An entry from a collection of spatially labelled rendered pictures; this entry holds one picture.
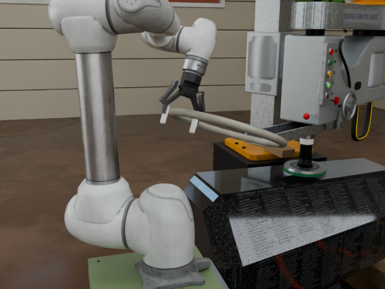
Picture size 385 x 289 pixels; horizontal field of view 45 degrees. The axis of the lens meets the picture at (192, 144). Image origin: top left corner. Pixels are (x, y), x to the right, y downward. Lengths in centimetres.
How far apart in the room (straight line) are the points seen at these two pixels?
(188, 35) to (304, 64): 73
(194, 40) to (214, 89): 689
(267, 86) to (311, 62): 89
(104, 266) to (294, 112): 126
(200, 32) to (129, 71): 651
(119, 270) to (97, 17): 75
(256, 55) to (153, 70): 530
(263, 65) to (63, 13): 198
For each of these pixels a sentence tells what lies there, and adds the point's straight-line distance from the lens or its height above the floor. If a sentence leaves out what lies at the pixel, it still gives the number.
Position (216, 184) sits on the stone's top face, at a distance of 228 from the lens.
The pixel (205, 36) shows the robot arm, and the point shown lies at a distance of 174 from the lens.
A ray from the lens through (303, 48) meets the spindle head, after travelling 229.
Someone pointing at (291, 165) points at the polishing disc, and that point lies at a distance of 246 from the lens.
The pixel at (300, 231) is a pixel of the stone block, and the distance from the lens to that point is 226.
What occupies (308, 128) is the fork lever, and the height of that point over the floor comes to 112.
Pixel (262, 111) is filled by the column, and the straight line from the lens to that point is 322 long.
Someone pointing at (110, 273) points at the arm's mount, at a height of 87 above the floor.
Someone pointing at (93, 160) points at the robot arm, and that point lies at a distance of 134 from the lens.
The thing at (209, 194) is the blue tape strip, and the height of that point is 82.
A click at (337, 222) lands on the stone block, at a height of 68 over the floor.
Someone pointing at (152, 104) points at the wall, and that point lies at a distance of 837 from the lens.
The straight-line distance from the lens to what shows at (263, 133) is 167.
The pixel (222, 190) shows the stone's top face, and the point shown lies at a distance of 221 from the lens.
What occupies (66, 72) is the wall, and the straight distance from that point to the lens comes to 816.
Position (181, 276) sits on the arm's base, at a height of 91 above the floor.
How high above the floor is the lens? 161
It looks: 15 degrees down
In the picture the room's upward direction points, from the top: 1 degrees clockwise
